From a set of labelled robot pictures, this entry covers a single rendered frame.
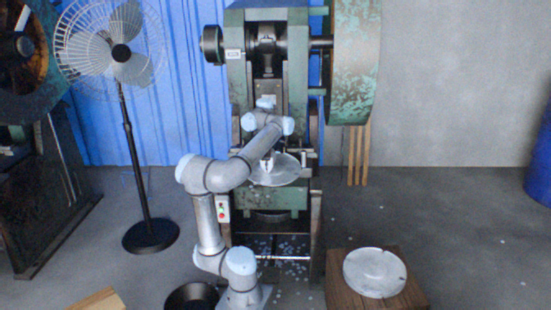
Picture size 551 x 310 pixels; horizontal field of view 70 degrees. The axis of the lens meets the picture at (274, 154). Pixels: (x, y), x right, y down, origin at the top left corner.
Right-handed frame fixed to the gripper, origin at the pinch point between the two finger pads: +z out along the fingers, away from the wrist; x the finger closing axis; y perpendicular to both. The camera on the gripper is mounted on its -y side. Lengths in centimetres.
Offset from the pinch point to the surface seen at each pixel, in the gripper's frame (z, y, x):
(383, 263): 40, -17, -56
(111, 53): -49, 36, 82
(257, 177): 2.0, -2.2, 4.6
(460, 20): -45, 149, -134
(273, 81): -36.5, 25.9, -2.6
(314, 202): 20.3, 4.6, -23.2
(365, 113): -29, 2, -45
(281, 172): 1.8, 2.3, -6.9
